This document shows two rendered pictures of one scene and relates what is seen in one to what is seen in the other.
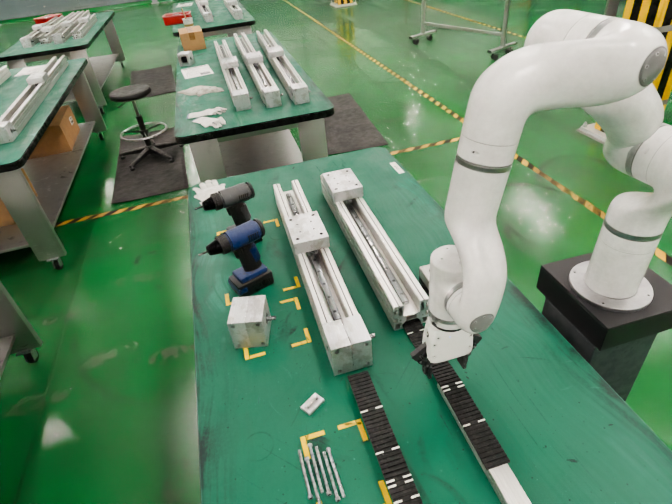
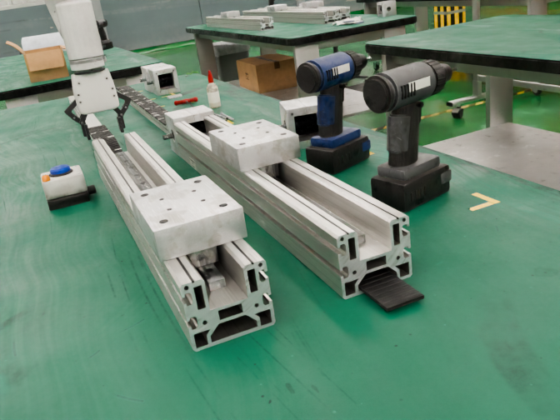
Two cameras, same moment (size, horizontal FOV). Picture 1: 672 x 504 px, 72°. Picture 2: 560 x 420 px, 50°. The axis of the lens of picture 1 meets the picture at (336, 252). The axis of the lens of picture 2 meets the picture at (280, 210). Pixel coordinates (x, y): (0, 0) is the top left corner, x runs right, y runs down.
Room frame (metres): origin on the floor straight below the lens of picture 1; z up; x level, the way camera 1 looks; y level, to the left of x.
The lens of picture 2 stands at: (2.23, -0.04, 1.16)
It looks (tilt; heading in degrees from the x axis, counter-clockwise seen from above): 22 degrees down; 171
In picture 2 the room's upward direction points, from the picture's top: 8 degrees counter-clockwise
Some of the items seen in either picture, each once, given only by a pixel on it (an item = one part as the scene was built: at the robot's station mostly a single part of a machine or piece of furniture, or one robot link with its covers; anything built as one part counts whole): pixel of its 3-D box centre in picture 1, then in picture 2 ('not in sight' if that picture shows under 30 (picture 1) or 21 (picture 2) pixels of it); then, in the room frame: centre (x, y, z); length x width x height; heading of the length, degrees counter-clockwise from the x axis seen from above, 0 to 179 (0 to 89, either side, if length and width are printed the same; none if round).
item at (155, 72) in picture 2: not in sight; (161, 80); (-0.17, -0.06, 0.83); 0.11 x 0.10 x 0.10; 99
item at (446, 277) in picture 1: (452, 283); (79, 29); (0.66, -0.22, 1.09); 0.09 x 0.08 x 0.13; 13
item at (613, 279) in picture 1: (620, 257); not in sight; (0.84, -0.69, 0.95); 0.19 x 0.19 x 0.18
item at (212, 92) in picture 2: not in sight; (212, 88); (0.29, 0.10, 0.84); 0.04 x 0.04 x 0.12
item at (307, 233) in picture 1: (307, 235); (253, 151); (1.21, 0.09, 0.87); 0.16 x 0.11 x 0.07; 11
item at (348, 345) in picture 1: (351, 343); (187, 132); (0.78, -0.01, 0.83); 0.12 x 0.09 x 0.10; 101
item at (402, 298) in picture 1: (364, 234); (154, 203); (1.25, -0.10, 0.82); 0.80 x 0.10 x 0.09; 11
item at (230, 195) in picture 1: (229, 219); (419, 130); (1.34, 0.34, 0.89); 0.20 x 0.08 x 0.22; 117
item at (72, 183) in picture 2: (434, 279); (68, 185); (1.00, -0.27, 0.81); 0.10 x 0.08 x 0.06; 101
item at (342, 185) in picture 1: (342, 187); (187, 223); (1.50, -0.05, 0.87); 0.16 x 0.11 x 0.07; 11
